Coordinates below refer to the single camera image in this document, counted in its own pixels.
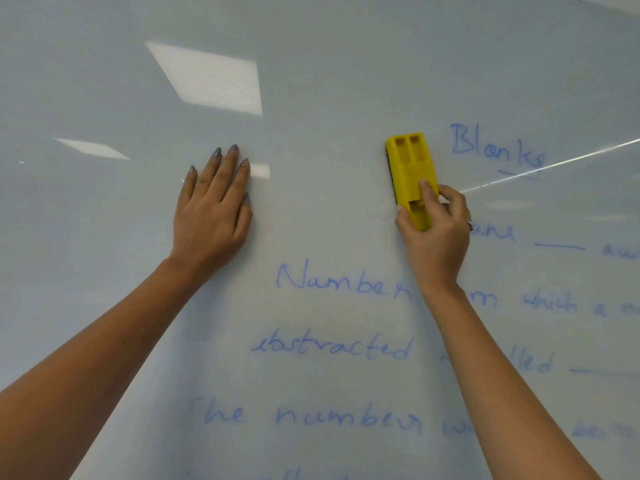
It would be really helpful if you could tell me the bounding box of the person's left hand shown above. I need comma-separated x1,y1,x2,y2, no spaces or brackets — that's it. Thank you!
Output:
169,143,253,277

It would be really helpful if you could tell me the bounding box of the person's right hand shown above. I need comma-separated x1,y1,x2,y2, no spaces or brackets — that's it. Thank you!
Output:
395,178,473,297

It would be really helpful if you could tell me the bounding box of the yellow whiteboard eraser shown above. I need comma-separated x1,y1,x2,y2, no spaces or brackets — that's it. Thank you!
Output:
384,132,441,233

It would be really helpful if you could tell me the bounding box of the white whiteboard with blue writing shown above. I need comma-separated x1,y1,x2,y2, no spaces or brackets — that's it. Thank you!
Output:
0,0,640,480

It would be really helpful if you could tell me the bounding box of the person's left forearm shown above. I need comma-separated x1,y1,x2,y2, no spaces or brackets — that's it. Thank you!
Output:
0,258,211,480

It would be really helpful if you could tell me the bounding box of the person's right forearm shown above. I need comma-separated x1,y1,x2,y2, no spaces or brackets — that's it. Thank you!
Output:
419,283,603,480

